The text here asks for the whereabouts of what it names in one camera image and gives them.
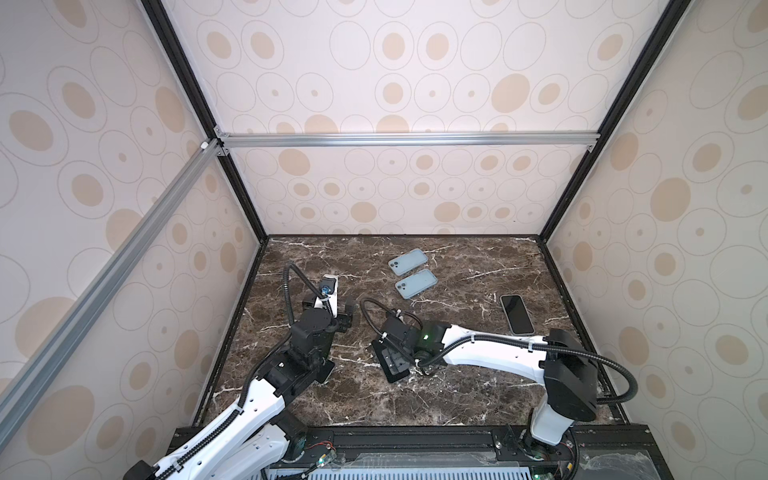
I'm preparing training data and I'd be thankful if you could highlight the light blue phone case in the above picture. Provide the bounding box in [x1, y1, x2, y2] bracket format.
[395, 269, 438, 300]
[388, 249, 428, 277]

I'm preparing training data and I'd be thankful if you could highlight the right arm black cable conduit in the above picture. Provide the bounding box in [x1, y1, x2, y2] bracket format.
[359, 296, 639, 406]

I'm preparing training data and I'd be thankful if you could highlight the black corner frame post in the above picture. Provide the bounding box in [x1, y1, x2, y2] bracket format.
[140, 0, 269, 243]
[539, 0, 691, 245]

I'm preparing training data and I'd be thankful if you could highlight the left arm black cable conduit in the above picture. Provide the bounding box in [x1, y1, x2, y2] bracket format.
[236, 262, 328, 409]

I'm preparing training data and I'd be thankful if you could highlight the aluminium rail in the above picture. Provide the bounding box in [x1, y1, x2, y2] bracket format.
[219, 130, 600, 149]
[1, 138, 221, 448]

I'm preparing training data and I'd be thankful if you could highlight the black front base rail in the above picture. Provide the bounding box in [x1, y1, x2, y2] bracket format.
[157, 424, 673, 480]

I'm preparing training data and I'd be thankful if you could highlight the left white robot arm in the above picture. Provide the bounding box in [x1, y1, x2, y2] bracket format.
[123, 299, 355, 479]

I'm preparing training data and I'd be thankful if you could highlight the black corner frame post left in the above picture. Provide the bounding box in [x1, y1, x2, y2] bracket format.
[140, 0, 269, 243]

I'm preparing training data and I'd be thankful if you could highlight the black corner frame post right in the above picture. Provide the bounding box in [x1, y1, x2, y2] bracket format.
[539, 0, 691, 245]

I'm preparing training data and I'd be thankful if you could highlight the pink phone black screen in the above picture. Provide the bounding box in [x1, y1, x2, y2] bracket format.
[500, 295, 535, 336]

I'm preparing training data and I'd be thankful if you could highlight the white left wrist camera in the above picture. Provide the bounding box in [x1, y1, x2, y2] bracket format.
[315, 274, 338, 318]

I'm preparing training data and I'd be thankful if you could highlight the left aluminium rail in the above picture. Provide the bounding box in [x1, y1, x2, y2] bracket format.
[1, 138, 221, 448]

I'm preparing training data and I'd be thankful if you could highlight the dark blue phone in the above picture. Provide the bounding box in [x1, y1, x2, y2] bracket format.
[315, 360, 335, 385]

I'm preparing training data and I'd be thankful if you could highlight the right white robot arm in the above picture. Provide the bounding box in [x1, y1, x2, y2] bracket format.
[371, 313, 598, 446]

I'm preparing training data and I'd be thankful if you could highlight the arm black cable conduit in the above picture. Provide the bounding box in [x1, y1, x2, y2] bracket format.
[359, 296, 639, 406]
[236, 262, 328, 409]

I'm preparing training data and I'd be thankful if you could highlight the back aluminium rail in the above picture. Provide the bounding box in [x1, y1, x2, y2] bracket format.
[219, 130, 600, 149]

